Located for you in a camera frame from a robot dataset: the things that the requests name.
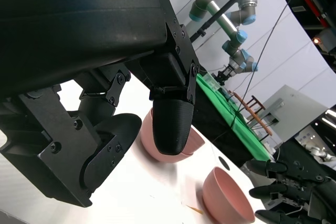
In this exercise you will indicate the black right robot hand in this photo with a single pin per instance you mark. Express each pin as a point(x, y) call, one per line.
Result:
point(309, 195)

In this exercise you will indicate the black boom pole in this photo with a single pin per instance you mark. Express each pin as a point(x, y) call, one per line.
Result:
point(202, 32)

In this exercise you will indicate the pink bowl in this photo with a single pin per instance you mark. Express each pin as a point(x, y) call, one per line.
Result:
point(145, 134)
point(195, 138)
point(225, 195)

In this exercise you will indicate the small orange stick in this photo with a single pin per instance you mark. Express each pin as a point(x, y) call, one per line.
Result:
point(197, 210)

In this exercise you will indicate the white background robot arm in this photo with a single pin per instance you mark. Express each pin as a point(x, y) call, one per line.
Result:
point(319, 153)

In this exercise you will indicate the grey metal cabinet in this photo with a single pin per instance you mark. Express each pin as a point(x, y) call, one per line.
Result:
point(296, 108)

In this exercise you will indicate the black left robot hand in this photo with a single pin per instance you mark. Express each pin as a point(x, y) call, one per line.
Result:
point(78, 24)

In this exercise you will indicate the green cloth table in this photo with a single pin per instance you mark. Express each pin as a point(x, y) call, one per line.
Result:
point(223, 108)

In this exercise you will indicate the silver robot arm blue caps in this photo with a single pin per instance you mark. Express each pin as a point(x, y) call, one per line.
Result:
point(225, 23)

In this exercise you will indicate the brown wooden chair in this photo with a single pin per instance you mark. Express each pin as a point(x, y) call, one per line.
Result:
point(265, 128)

